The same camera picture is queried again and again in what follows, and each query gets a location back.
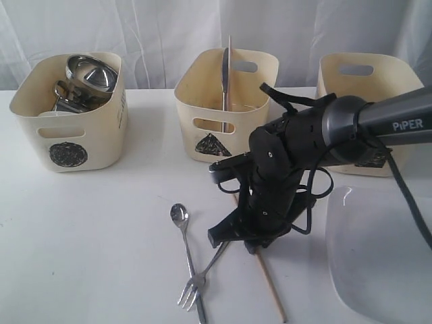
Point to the white square plate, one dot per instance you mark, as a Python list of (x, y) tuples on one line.
[(379, 263)]

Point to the white ceramic bowl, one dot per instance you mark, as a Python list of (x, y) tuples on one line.
[(54, 113)]

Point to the wooden chopstick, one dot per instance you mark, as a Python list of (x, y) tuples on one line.
[(229, 72), (272, 289)]

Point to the white backdrop curtain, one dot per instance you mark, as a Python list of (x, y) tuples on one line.
[(158, 40)]

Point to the shiny steel mug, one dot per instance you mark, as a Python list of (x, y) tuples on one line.
[(63, 90)]

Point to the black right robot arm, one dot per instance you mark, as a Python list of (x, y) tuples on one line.
[(313, 135)]

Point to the small steel teaspoon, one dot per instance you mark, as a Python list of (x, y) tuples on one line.
[(180, 217)]

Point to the small steel fork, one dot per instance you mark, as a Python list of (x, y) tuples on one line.
[(196, 284)]

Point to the cream bin with triangle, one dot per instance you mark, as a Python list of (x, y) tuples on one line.
[(210, 133)]

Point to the stainless steel bowl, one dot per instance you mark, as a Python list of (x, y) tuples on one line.
[(88, 71)]

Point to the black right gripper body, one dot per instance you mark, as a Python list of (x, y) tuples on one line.
[(266, 210)]

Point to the steel table knife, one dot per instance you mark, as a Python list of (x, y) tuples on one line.
[(225, 78)]

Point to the matte steel mug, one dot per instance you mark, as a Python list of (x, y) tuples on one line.
[(70, 102)]

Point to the cream bin with circle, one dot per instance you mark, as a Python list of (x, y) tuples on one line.
[(77, 141)]

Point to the cream bin with square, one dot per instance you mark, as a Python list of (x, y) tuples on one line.
[(388, 77)]

